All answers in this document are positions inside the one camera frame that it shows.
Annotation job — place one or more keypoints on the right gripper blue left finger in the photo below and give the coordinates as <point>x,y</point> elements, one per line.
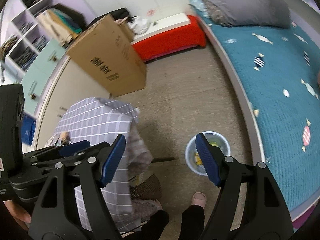
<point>111,158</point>

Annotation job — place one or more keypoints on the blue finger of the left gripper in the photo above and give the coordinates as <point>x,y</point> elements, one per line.
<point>73,149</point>
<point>50,156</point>

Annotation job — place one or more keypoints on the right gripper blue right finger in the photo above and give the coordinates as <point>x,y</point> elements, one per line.
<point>212,158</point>

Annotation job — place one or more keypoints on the grey round trash bin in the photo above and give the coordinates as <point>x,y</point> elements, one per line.
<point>192,157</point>

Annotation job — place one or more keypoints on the left hand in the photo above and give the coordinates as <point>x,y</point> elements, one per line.
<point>22,217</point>

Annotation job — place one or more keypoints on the grey checked tablecloth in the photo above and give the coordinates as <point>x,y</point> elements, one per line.
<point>110,126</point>

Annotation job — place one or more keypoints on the brown mesh basket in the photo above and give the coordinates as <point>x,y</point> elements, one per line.
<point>149,189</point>

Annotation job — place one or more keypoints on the pink slipper foot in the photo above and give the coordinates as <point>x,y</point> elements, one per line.
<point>199,199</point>

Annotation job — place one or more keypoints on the blue paper bag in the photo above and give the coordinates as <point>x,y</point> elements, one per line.
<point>28,129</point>

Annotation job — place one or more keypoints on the beige cabinet doors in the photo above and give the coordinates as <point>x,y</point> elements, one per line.
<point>67,85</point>

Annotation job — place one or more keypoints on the black trouser leg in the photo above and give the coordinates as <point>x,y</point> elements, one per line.
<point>191,225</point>

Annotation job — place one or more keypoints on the mint green drawer front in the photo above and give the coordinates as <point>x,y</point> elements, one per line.
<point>37,75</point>

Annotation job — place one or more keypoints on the large brown cardboard box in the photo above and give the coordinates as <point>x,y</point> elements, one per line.
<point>106,54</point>

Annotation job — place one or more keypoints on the teal quilted bed mattress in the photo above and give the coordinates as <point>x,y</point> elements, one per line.
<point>272,97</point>

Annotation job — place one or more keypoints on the white shelf unit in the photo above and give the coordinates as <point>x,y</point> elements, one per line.
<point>28,25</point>

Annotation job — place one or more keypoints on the red bench with white top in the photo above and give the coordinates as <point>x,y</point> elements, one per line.
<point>171,41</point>

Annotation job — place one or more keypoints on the white plastic bag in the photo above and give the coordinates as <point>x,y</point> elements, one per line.
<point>139,25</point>

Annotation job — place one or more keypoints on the grey folded blanket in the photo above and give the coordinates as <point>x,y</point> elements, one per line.
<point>234,13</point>

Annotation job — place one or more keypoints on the white bed frame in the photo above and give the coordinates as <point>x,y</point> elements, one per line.
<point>240,99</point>

